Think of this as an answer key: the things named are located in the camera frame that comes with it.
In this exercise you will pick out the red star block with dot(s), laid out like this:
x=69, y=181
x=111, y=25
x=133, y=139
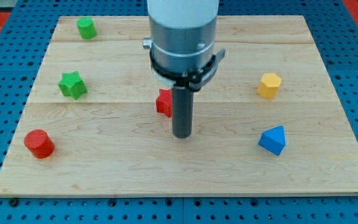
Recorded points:
x=164, y=102

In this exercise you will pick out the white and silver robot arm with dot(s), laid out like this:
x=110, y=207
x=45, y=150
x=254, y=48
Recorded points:
x=181, y=42

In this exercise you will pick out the light wooden board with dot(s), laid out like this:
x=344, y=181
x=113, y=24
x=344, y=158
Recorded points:
x=111, y=142

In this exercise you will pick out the green star block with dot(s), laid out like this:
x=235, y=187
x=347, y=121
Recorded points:
x=72, y=85

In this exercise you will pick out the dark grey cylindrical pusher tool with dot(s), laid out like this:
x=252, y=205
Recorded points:
x=182, y=112

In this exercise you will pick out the yellow hexagon block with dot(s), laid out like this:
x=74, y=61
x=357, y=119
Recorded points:
x=269, y=85

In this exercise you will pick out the blue triangular prism block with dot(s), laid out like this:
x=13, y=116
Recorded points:
x=273, y=140

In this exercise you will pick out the green cylinder block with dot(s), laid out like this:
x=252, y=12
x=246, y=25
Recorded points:
x=86, y=28

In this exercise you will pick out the red cylinder block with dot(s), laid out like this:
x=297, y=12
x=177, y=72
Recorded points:
x=39, y=143

